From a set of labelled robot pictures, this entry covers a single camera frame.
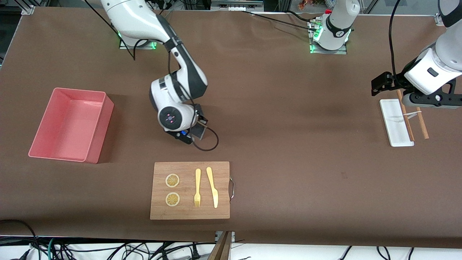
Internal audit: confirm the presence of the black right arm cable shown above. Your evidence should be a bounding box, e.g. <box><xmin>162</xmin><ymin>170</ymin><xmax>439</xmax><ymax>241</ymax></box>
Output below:
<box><xmin>83</xmin><ymin>0</ymin><xmax>219</xmax><ymax>151</ymax></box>

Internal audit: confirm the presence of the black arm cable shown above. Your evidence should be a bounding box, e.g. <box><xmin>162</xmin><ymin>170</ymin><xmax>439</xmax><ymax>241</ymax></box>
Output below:
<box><xmin>389</xmin><ymin>0</ymin><xmax>406</xmax><ymax>87</ymax></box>
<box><xmin>83</xmin><ymin>0</ymin><xmax>219</xmax><ymax>151</ymax></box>

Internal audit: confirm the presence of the short black table cable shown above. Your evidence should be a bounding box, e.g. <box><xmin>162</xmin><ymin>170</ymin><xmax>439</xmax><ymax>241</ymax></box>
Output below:
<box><xmin>287</xmin><ymin>10</ymin><xmax>316</xmax><ymax>23</ymax></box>

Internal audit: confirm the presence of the black looped floor cable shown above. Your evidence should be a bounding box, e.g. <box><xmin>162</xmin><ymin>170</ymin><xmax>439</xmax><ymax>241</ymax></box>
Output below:
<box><xmin>0</xmin><ymin>219</ymin><xmax>38</xmax><ymax>253</ymax></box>

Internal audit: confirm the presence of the grey power strip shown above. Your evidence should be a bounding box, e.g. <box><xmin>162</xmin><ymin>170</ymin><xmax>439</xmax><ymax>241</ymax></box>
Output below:
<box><xmin>211</xmin><ymin>0</ymin><xmax>264</xmax><ymax>11</ymax></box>

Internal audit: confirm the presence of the long black table cable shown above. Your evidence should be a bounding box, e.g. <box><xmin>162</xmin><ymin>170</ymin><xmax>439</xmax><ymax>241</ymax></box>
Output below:
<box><xmin>240</xmin><ymin>10</ymin><xmax>320</xmax><ymax>34</ymax></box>

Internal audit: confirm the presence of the wooden cutting board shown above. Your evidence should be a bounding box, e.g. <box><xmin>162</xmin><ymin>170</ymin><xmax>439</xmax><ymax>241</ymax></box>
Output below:
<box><xmin>150</xmin><ymin>161</ymin><xmax>230</xmax><ymax>220</ymax></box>

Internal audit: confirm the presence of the white rack base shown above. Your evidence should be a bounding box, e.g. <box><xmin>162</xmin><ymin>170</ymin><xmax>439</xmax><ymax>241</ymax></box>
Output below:
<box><xmin>380</xmin><ymin>99</ymin><xmax>415</xmax><ymax>147</ymax></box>

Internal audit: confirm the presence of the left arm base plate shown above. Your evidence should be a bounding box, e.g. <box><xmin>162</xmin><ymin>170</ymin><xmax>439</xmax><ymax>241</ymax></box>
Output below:
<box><xmin>309</xmin><ymin>20</ymin><xmax>349</xmax><ymax>55</ymax></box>

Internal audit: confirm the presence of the brown wooden bar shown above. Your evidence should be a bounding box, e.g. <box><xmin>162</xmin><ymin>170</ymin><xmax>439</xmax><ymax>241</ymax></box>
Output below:
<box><xmin>208</xmin><ymin>231</ymin><xmax>231</xmax><ymax>260</ymax></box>

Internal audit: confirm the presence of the yellow plastic fork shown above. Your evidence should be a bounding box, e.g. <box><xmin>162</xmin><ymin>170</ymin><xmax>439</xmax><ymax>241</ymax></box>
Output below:
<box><xmin>194</xmin><ymin>168</ymin><xmax>201</xmax><ymax>208</ymax></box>

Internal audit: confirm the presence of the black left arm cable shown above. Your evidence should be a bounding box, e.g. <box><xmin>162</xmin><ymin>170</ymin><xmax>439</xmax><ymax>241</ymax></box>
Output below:
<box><xmin>389</xmin><ymin>0</ymin><xmax>406</xmax><ymax>87</ymax></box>

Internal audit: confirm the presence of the yellow plastic knife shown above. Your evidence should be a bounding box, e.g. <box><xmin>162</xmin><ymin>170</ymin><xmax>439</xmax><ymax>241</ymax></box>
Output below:
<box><xmin>206</xmin><ymin>166</ymin><xmax>219</xmax><ymax>209</ymax></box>

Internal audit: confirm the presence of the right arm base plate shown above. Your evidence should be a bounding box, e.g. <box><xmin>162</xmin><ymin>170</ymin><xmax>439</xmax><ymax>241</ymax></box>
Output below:
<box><xmin>119</xmin><ymin>36</ymin><xmax>157</xmax><ymax>50</ymax></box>

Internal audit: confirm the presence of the pink plastic bin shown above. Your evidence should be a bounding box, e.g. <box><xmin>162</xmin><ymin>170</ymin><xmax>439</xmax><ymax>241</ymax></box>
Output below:
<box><xmin>28</xmin><ymin>88</ymin><xmax>115</xmax><ymax>164</ymax></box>

